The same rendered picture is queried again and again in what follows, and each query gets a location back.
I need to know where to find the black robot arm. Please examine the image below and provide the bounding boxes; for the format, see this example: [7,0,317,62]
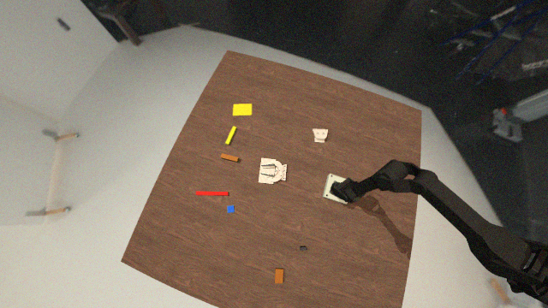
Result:
[330,160,548,305]

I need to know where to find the orange rectangular block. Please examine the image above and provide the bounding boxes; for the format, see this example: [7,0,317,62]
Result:
[275,268,283,283]

